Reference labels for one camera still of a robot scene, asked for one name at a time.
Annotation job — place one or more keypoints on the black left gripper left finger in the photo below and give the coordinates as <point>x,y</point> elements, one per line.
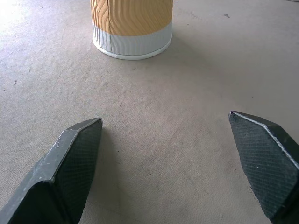
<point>58,177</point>

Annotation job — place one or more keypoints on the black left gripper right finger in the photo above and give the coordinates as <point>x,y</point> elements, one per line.
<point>266,163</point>

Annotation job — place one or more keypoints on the brown and white paper cup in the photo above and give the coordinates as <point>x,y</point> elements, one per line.
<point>132,28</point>

